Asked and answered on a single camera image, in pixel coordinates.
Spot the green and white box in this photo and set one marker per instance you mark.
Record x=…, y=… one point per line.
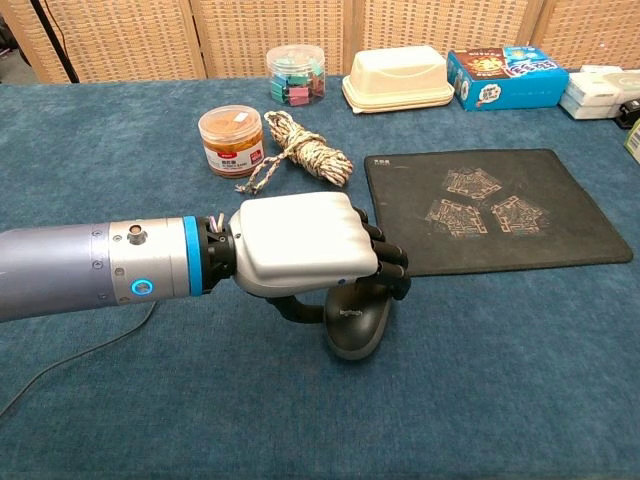
x=635, y=142

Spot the blue printed cardboard box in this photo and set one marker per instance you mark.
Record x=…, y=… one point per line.
x=510, y=85

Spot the cream plastic lidded box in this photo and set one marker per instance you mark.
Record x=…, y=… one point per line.
x=397, y=75

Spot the woven wicker folding screen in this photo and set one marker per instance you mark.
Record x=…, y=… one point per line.
x=250, y=35

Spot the black stand pole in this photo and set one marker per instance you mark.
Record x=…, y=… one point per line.
x=56, y=42

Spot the clear jar of binder clips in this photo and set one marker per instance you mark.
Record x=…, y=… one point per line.
x=296, y=80

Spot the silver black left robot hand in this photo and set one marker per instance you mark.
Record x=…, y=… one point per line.
x=305, y=240

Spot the clear jar of rubber bands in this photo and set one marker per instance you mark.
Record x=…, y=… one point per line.
x=231, y=145

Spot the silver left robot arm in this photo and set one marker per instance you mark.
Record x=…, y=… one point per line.
x=75, y=270

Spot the stack of white boxes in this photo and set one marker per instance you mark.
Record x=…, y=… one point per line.
x=592, y=97

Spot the blue fabric tablecloth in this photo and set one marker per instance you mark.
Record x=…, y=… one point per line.
x=300, y=410

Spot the small black device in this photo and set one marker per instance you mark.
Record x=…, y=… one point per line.
x=630, y=114

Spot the black printed mouse pad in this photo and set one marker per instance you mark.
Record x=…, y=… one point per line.
x=575, y=225

